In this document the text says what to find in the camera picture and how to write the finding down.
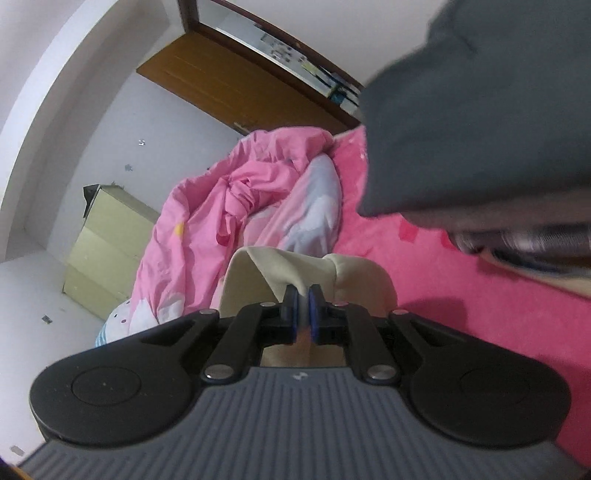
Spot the pink floral fleece blanket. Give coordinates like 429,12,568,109
330,124,591,462

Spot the wooden door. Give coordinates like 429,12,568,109
136,33,361,136

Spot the pink patterned quilt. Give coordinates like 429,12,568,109
95,127,345,348

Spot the beige zip jacket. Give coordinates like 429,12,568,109
216,246,399,370

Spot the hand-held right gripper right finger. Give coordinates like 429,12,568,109
308,284,465,386

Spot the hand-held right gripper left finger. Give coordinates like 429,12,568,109
139,285,301,384

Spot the pale green cabinet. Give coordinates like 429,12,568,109
62,184,161,320

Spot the stack of folded clothes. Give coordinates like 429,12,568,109
358,0,591,296

